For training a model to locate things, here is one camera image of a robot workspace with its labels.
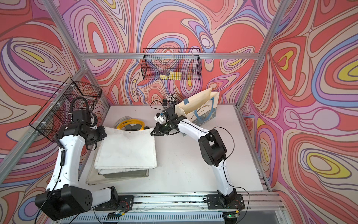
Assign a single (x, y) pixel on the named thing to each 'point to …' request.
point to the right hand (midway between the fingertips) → (152, 137)
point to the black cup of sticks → (172, 99)
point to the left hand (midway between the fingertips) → (104, 135)
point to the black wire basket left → (72, 95)
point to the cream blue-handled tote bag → (199, 108)
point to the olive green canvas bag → (127, 173)
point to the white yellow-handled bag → (129, 146)
